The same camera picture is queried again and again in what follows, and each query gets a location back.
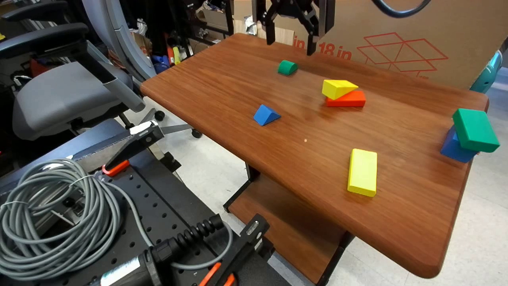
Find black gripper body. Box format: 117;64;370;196
263;0;324;18

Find small green block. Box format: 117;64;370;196
276;59;300;78

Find grey coiled cable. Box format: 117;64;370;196
0;157;235;283

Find large green block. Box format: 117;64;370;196
451;108;501;154

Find black perforated board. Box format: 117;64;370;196
0;153;298;286

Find grey office chair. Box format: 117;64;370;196
0;21;205;142

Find blue triangular block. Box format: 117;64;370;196
252;103;282;129

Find yellow rectangular block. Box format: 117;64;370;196
346;148;379;200

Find grey curved chair back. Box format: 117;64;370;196
81;0;157;83

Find yellow wedge block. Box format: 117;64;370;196
320;78;360;102

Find black clamp orange tip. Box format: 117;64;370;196
198;213;271;286

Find cardboard box red print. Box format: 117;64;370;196
232;0;508;92

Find orange block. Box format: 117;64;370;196
324;88;368;111

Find teal chair back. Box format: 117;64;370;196
470;49;505;95

